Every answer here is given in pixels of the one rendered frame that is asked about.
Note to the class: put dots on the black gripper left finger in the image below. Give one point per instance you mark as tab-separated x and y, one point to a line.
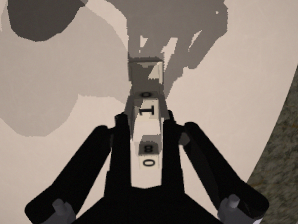
62	201

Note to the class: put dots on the white calendar cube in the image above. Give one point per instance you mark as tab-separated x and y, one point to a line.
146	106
148	156

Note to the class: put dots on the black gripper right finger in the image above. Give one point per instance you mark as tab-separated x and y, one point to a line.
235	200

